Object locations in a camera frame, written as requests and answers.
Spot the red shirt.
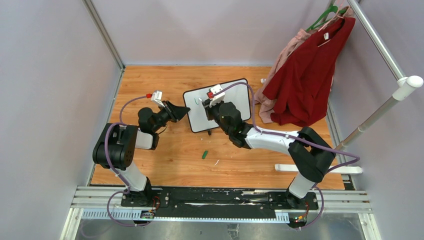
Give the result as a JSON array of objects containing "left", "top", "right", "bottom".
[{"left": 262, "top": 15, "right": 356, "bottom": 129}]

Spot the pink garment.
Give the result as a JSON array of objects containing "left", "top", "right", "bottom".
[{"left": 254, "top": 6, "right": 355, "bottom": 124}]

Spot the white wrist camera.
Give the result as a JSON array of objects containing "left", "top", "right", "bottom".
[
  {"left": 150, "top": 90, "right": 165, "bottom": 108},
  {"left": 207, "top": 84, "right": 225, "bottom": 108}
]

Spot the green marker cap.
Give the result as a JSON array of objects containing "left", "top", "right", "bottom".
[{"left": 201, "top": 150, "right": 209, "bottom": 160}]

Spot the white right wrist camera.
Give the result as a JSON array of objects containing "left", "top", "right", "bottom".
[{"left": 207, "top": 84, "right": 225, "bottom": 108}]

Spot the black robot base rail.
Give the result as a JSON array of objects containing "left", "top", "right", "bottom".
[{"left": 71, "top": 186, "right": 372, "bottom": 229}]

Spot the metal clothes rack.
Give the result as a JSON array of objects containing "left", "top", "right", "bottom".
[{"left": 274, "top": 0, "right": 424, "bottom": 176}]

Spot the green clothes hanger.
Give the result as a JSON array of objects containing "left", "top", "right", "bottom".
[{"left": 305, "top": 5, "right": 348, "bottom": 32}]

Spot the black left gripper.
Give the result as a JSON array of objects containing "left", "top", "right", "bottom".
[{"left": 151, "top": 101, "right": 190, "bottom": 133}]

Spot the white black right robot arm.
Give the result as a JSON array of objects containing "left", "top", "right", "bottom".
[{"left": 202, "top": 99, "right": 336, "bottom": 209}]

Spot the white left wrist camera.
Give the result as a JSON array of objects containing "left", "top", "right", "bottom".
[{"left": 150, "top": 90, "right": 165, "bottom": 108}]

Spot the white whiteboard black frame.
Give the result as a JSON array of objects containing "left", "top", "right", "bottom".
[{"left": 182, "top": 78, "right": 252, "bottom": 137}]

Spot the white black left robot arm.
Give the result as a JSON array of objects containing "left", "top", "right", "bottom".
[{"left": 92, "top": 100, "right": 191, "bottom": 207}]

